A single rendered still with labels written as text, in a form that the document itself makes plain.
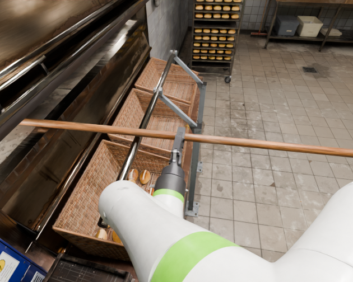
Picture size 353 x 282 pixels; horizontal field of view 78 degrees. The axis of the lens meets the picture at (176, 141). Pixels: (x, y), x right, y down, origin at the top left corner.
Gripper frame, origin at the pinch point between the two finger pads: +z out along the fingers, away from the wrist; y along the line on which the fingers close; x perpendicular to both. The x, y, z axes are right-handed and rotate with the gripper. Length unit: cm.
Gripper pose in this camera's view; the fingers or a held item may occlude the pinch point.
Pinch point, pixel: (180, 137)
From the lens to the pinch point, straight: 81.5
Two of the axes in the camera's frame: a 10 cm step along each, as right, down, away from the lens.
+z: 1.5, -6.9, 7.1
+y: 0.0, 7.2, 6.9
